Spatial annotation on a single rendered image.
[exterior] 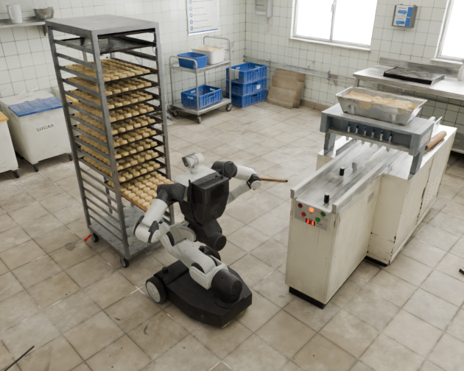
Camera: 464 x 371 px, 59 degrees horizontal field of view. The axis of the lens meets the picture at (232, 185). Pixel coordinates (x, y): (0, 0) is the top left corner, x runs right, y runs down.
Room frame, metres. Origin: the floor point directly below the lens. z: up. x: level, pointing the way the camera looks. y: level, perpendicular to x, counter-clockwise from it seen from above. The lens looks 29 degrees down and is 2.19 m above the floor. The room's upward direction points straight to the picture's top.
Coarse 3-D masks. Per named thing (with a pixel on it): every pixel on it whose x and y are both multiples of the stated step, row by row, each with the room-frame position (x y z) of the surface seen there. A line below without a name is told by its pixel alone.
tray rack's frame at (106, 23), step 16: (96, 16) 3.18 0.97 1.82; (112, 16) 3.18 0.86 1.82; (48, 32) 2.97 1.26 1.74; (80, 32) 2.63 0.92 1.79; (96, 32) 2.56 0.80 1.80; (112, 32) 2.63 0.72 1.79; (64, 96) 2.98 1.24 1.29; (64, 112) 2.97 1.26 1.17; (80, 176) 2.98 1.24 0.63; (80, 192) 2.97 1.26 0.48; (128, 208) 3.24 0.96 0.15; (96, 224) 2.99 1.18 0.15; (128, 224) 2.99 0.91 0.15; (112, 240) 2.75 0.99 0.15; (128, 240) 2.75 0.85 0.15
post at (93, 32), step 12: (96, 36) 2.55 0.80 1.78; (96, 48) 2.54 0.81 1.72; (96, 60) 2.54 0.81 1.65; (96, 72) 2.54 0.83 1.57; (108, 120) 2.55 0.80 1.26; (108, 132) 2.54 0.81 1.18; (108, 144) 2.54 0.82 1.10; (120, 192) 2.55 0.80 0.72; (120, 204) 2.54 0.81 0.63; (120, 216) 2.53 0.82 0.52
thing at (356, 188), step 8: (432, 120) 3.56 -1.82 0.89; (392, 152) 2.84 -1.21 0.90; (400, 152) 2.93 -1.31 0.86; (384, 160) 2.70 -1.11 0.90; (392, 160) 2.80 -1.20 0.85; (376, 168) 2.58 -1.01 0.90; (384, 168) 2.68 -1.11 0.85; (368, 176) 2.46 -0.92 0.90; (376, 176) 2.57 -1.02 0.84; (360, 184) 2.34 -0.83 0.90; (352, 192) 2.24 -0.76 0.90; (344, 200) 2.15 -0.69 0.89; (336, 208) 2.08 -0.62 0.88
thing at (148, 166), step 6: (90, 162) 2.93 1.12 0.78; (150, 162) 2.90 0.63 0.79; (96, 168) 2.84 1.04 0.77; (102, 168) 2.80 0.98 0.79; (132, 168) 2.83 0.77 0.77; (138, 168) 2.80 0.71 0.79; (144, 168) 2.83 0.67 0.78; (150, 168) 2.80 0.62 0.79; (156, 168) 2.83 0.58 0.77; (108, 174) 2.73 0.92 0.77; (120, 174) 2.69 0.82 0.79; (126, 174) 2.69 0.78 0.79; (132, 174) 2.73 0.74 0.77; (138, 174) 2.71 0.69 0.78; (120, 180) 2.61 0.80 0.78
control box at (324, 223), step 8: (296, 200) 2.25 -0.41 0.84; (304, 200) 2.24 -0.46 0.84; (296, 208) 2.24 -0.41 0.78; (304, 208) 2.21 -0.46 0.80; (320, 208) 2.14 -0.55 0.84; (296, 216) 2.24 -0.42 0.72; (304, 216) 2.20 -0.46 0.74; (312, 216) 2.17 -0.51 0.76; (320, 216) 2.13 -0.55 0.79; (328, 216) 2.10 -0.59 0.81; (312, 224) 2.16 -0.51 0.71; (320, 224) 2.13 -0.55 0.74; (328, 224) 2.11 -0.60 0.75
